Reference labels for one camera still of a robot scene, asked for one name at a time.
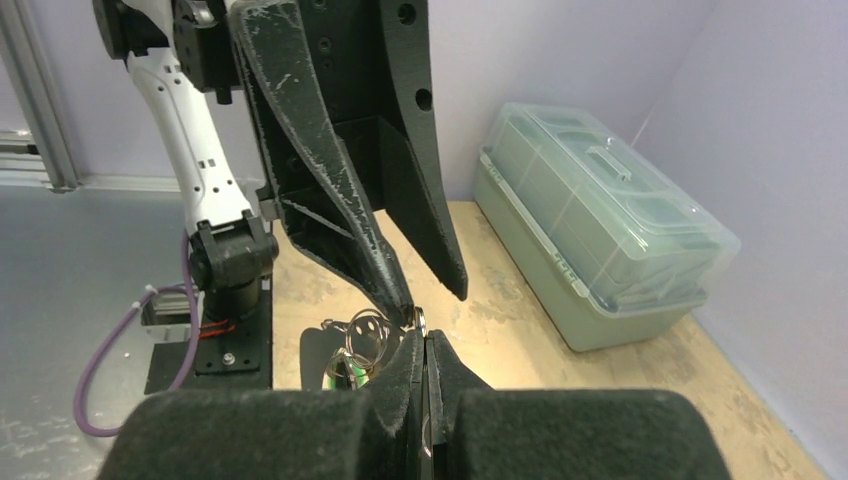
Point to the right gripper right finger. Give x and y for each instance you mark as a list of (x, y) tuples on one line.
[(484, 433)]

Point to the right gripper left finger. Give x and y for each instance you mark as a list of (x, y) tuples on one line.
[(370, 433)]

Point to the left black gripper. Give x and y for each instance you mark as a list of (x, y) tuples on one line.
[(315, 73)]

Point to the green key tag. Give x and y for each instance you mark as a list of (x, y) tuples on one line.
[(357, 378)]

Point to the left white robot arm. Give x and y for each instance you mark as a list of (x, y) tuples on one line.
[(181, 57)]

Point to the clear green plastic storage box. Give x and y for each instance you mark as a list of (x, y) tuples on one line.
[(615, 251)]

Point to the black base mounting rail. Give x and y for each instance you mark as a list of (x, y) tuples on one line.
[(231, 355)]

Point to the aluminium frame rail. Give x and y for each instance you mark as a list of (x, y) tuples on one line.
[(40, 153)]

